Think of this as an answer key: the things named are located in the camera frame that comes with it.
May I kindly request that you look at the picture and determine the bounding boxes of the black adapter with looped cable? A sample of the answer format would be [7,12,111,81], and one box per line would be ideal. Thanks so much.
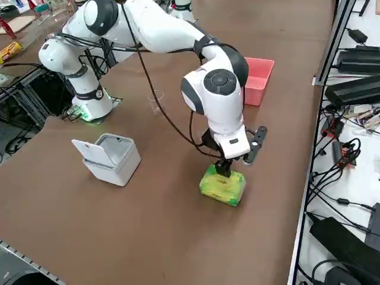
[346,28,369,45]

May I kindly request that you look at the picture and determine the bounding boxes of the green tissue pack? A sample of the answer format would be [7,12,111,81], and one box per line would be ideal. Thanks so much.
[199,164,246,208]

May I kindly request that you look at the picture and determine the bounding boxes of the black and orange device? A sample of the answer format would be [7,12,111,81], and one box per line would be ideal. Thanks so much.
[331,141,357,169]

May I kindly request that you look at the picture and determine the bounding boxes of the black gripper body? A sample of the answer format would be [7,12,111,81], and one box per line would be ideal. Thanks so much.
[201,129,224,156]

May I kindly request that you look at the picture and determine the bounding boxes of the black power adapter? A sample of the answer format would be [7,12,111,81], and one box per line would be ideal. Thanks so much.
[308,216,380,270]

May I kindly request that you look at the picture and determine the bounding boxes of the large glass beaker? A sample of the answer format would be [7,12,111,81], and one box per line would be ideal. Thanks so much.
[147,90,166,115]

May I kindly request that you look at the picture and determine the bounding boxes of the dark rack stand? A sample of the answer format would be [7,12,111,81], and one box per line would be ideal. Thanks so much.
[358,0,371,17]

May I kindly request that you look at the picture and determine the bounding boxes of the pink plastic container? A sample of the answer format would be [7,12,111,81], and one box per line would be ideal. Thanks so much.
[243,57,276,107]

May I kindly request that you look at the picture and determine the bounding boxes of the bare circuit boards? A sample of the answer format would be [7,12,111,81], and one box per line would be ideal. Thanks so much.
[347,105,380,134]

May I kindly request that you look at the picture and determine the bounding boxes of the aluminium frame post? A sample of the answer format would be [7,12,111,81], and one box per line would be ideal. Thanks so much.
[313,0,357,87]

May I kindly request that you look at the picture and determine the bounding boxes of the yellow red snack pack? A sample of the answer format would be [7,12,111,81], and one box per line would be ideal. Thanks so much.
[0,41,24,65]

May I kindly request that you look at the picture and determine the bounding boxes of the brown cardboard sheet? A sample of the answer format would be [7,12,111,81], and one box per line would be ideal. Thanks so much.
[0,14,37,35]

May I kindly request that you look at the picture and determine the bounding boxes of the dark grey power box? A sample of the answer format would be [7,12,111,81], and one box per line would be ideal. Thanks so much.
[325,75,380,106]

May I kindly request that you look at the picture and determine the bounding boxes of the white lidded trash bin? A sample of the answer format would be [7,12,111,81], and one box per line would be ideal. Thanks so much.
[71,132,142,187]

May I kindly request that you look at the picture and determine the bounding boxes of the aluminium edge rail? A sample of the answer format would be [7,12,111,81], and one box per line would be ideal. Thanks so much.
[0,239,67,285]

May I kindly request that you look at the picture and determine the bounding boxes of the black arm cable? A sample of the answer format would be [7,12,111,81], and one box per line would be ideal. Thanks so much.
[117,0,226,158]

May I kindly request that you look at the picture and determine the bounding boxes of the black device with red parts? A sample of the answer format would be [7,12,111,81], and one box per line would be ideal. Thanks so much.
[322,117,346,138]

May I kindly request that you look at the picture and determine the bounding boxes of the large black power box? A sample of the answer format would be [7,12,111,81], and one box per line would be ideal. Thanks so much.
[337,46,380,75]

